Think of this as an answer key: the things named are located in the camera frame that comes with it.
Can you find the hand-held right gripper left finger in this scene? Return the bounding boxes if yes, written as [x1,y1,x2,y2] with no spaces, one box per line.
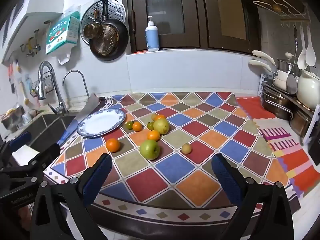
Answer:
[29,153,113,240]

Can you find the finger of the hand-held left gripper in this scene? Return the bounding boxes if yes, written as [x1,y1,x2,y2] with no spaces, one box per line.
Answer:
[0,131,32,167]
[0,143,62,193]

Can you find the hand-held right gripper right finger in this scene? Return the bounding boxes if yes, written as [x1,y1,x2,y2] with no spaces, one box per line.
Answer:
[211,153,294,240]

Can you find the large orange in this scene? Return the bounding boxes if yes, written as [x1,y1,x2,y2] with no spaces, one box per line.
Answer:
[106,138,121,153]

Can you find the blue rimmed white plate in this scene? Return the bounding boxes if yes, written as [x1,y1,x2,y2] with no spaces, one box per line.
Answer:
[77,108,126,138]

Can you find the green apple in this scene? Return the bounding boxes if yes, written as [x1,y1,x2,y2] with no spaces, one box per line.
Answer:
[139,140,160,160]

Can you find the yellow-green apple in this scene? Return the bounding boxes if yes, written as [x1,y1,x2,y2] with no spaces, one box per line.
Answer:
[153,118,170,135]

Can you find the person's left hand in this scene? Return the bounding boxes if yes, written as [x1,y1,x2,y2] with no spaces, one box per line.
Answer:
[15,205,34,233]

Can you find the steel sink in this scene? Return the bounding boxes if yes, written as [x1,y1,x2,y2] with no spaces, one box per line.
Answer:
[25,114,78,150]

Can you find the colourful checked tablecloth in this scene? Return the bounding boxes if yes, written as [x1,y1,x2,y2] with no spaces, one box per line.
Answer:
[43,92,303,222]

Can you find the chrome pull-down faucet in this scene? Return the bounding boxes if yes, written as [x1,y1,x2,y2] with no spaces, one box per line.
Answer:
[37,61,69,115]

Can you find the pale paper sheet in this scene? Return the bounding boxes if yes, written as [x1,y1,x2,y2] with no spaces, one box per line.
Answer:
[72,93,100,128]

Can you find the orange striped mat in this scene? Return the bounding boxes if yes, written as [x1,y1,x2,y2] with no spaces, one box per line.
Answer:
[236,96,320,198]

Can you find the thin gooseneck faucet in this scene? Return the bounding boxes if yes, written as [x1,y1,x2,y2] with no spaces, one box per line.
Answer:
[62,70,90,100]

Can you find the large steel pot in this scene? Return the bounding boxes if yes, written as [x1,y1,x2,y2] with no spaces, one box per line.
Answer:
[261,84,294,120]
[290,105,315,138]

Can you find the white plastic bag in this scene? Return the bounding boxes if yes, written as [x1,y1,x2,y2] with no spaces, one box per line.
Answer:
[58,46,73,65]

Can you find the teal and white box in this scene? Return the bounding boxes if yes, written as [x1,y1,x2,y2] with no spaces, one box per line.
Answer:
[45,10,81,55]

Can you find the hanging white utensils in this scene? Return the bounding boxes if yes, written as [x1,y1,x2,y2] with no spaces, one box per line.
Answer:
[286,26,298,95]

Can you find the white kettle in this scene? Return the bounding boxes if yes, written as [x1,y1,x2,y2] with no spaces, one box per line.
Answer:
[297,70,320,105]

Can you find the copper perforated strainer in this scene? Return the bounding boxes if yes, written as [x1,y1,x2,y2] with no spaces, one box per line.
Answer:
[91,25,120,55]

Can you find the steel pot with lid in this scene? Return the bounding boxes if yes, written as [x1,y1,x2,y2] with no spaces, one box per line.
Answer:
[277,52,297,72]

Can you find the small brass saucepan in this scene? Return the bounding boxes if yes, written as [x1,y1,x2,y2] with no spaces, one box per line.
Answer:
[83,9,103,40]

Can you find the white plastic spoon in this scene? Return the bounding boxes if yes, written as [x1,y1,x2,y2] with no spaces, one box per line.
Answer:
[305,26,317,67]
[297,25,308,70]

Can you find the black frying pan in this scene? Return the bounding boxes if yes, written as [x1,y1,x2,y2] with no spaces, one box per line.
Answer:
[89,0,129,62]

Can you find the blue white pump bottle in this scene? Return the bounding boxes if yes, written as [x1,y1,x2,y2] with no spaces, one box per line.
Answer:
[145,16,160,52]

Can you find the round steel steamer plate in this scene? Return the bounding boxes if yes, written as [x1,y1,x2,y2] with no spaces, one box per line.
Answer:
[80,0,126,46]

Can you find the dark brown framed window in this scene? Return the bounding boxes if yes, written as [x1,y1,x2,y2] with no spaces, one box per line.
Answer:
[122,0,262,55]

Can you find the black wire basket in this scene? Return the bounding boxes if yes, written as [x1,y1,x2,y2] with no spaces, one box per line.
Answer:
[31,71,54,97]

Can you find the yellow wall hooks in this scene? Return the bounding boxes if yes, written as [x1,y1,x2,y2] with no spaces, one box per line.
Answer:
[20,29,42,57]

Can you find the cream saucepan with white handle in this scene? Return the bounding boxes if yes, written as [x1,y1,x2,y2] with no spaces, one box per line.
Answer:
[249,59,288,90]
[252,50,290,80]

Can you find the white wire lid rack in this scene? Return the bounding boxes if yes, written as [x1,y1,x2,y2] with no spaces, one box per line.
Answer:
[252,0,310,22]

